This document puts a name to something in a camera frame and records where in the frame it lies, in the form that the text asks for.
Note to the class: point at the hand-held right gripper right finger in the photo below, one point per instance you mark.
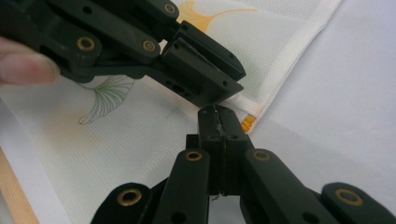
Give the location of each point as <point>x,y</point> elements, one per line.
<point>233,146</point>

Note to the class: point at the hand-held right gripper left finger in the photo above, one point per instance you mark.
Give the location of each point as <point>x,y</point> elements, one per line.
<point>211,137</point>

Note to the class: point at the white leaf-print mesh bag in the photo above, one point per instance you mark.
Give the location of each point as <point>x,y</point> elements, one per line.
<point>140,140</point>

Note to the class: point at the light wooden board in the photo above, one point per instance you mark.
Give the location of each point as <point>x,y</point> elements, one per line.
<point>15,193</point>

